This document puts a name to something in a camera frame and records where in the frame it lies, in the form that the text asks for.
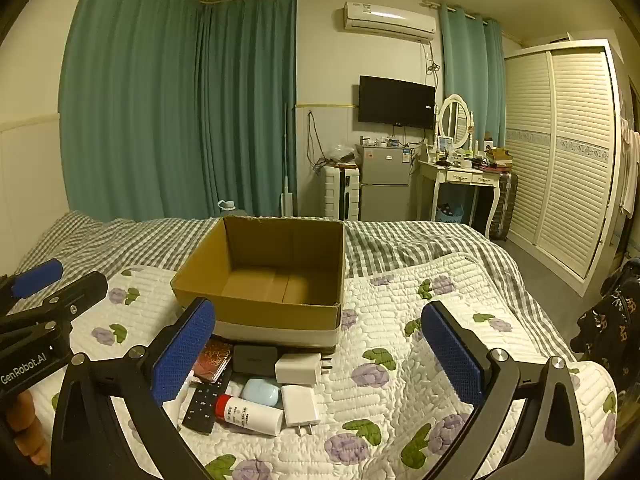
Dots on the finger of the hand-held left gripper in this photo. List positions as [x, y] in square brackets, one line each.
[37, 277]
[75, 292]

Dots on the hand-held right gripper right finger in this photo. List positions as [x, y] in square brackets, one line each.
[452, 360]

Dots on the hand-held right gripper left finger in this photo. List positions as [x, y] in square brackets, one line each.
[182, 355]

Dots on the red patterned wallet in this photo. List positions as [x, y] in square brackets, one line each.
[215, 361]

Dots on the small white container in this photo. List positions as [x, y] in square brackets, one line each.
[174, 410]

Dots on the black remote control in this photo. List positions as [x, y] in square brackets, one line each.
[202, 407]

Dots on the black power bank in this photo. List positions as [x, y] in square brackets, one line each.
[255, 358]

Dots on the light blue earbuds case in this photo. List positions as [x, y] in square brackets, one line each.
[261, 391]

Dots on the brown cardboard box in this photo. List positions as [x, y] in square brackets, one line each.
[260, 310]

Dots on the white tube with red cap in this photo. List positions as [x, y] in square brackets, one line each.
[252, 415]

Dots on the white cube charger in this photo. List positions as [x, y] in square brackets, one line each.
[299, 367]

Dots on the person's left hand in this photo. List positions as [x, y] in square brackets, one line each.
[22, 417]

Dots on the white floral quilt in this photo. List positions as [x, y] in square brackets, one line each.
[380, 410]

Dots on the grey checkered bed sheet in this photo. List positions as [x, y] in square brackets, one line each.
[400, 245]

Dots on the blue plastic basket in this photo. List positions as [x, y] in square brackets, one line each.
[450, 214]

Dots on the clear water jug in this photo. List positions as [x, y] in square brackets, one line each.
[229, 206]

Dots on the dark suitcase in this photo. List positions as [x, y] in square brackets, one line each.
[502, 205]

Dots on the dark printed clothing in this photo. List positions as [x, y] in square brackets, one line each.
[615, 320]

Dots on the white dressing table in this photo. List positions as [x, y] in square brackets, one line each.
[460, 175]

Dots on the teal curtain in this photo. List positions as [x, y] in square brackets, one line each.
[130, 110]
[250, 110]
[472, 70]

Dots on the grey small refrigerator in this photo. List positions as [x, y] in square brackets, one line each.
[382, 180]

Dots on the white suitcase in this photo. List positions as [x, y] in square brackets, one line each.
[340, 192]

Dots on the small brown carton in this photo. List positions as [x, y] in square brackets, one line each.
[500, 157]

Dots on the white louvered wardrobe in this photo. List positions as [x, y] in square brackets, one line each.
[560, 160]

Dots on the clear plastic bag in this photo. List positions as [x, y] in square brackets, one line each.
[342, 152]

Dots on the white oval mirror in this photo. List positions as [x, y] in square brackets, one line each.
[454, 120]

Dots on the hanging white towels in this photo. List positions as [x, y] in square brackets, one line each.
[631, 170]

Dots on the white air conditioner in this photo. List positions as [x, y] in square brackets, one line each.
[387, 20]

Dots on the white photo frame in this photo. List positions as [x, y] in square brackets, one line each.
[445, 143]

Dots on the black wall television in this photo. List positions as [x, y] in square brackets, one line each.
[395, 102]

